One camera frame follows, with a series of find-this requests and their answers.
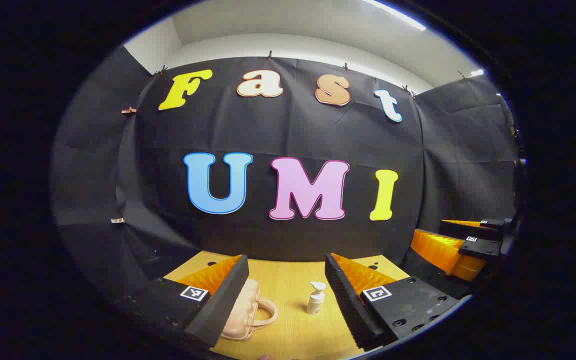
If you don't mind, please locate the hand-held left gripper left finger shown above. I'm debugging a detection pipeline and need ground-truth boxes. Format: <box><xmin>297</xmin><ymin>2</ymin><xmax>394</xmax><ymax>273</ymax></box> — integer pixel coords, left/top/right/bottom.
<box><xmin>113</xmin><ymin>254</ymin><xmax>250</xmax><ymax>349</ymax></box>

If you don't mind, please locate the white pump bottle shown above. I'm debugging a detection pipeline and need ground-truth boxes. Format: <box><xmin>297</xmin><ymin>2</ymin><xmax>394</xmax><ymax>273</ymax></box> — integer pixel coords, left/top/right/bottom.
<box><xmin>306</xmin><ymin>281</ymin><xmax>327</xmax><ymax>316</ymax></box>

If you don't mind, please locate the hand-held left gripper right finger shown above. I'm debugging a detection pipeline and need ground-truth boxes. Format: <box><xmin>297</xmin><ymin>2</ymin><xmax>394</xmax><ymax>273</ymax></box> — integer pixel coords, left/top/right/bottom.
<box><xmin>324</xmin><ymin>252</ymin><xmax>464</xmax><ymax>352</ymax></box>

